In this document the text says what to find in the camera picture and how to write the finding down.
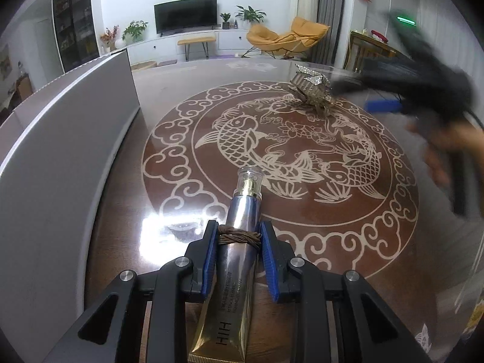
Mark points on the black television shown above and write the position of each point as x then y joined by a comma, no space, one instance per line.
185,15

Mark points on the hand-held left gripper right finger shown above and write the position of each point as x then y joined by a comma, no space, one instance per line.
270,261

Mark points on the person's right hand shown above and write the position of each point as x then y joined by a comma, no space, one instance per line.
435,158

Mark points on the tall leafy potted plant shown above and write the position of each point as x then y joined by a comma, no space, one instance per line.
250,15

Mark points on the white storage box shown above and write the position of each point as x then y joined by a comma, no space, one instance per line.
56,158

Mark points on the bushy green potted plant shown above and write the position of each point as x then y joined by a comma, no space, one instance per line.
135,31

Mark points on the white round vase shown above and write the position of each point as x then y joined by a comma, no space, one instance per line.
118,43

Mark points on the silver gold hair clip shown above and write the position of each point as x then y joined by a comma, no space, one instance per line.
312,90

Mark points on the framed wall picture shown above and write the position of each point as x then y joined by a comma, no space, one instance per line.
5,62

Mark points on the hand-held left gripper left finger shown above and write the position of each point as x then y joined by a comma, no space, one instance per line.
209,261

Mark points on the red flower bouquet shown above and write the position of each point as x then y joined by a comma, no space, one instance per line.
109,36

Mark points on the grey curtain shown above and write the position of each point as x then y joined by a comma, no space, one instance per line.
331,11

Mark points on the orange lounge chair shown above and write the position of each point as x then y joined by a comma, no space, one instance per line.
306,30
264,37

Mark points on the orange topped bench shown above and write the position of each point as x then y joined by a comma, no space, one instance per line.
196,40

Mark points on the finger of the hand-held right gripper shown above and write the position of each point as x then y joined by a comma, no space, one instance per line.
355,85
382,106

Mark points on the white television cabinet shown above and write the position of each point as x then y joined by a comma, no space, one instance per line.
162,47

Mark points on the dark glass bookcase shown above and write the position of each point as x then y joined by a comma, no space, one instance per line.
75,19

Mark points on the gold cosmetic tube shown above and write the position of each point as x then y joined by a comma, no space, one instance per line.
227,310

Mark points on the small potted plant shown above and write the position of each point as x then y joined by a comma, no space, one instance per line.
225,20

